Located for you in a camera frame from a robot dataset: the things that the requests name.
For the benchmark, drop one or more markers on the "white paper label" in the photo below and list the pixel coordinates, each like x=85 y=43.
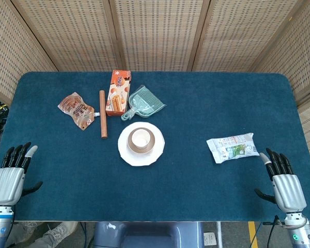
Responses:
x=210 y=239

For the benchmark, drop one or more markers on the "green plastic dustpan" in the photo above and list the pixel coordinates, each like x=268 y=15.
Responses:
x=144 y=103

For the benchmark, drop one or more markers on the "brown spout pouch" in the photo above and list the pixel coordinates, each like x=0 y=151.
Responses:
x=77 y=109

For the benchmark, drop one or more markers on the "grey sneaker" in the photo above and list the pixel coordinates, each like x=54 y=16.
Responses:
x=23 y=227
x=53 y=237

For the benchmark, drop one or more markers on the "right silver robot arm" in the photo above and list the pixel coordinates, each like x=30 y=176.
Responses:
x=299 y=231

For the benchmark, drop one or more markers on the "blue table mat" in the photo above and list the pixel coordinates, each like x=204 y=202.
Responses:
x=183 y=186

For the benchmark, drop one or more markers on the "white paper cup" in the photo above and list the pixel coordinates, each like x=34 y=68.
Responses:
x=140 y=139

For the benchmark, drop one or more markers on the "white plate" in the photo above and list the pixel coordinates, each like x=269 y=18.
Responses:
x=142 y=158

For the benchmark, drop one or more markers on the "beige bowl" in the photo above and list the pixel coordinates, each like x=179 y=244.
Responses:
x=134 y=148

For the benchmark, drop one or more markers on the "bamboo folding screen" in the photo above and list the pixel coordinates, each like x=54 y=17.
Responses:
x=155 y=33

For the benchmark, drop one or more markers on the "orange biscuit box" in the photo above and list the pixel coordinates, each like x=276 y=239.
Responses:
x=117 y=95

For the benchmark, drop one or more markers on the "wooden rolling pin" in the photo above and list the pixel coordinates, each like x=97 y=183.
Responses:
x=103 y=113

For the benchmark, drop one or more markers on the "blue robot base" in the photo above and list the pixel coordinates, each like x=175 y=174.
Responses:
x=148 y=235

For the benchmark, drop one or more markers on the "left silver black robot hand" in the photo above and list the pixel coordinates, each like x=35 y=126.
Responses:
x=6 y=182

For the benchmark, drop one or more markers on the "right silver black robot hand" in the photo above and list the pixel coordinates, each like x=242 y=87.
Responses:
x=288 y=188

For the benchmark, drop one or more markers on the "white snack packet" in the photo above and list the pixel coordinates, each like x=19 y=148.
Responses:
x=232 y=148

